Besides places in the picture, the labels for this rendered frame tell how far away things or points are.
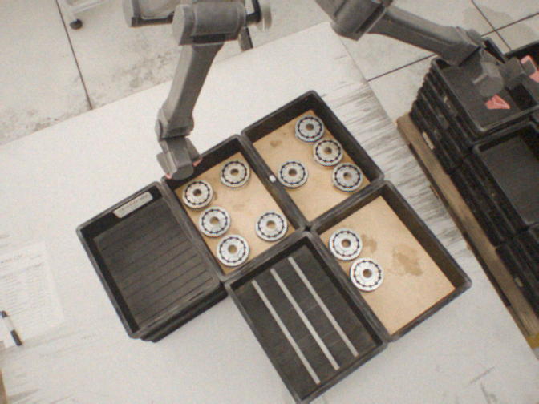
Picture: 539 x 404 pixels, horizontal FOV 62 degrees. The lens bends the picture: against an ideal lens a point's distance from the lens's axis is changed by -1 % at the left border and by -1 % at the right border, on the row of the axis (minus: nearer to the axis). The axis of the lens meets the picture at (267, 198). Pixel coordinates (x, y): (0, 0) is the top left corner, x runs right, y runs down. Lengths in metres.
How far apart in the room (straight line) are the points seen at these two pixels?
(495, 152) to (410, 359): 1.09
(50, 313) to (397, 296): 1.15
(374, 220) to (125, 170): 0.93
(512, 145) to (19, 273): 2.09
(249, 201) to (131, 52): 1.75
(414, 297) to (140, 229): 0.89
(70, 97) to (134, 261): 1.65
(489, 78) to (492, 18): 2.10
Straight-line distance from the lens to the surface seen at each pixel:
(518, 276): 2.31
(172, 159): 1.13
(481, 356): 1.66
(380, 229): 1.50
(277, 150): 1.59
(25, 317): 1.79
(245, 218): 1.50
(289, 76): 1.91
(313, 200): 1.51
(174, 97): 0.99
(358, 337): 1.43
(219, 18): 0.79
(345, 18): 0.92
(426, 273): 1.50
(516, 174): 2.27
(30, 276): 1.81
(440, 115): 2.25
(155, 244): 1.53
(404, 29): 1.01
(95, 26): 3.27
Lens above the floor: 2.24
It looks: 69 degrees down
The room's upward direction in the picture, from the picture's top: 7 degrees counter-clockwise
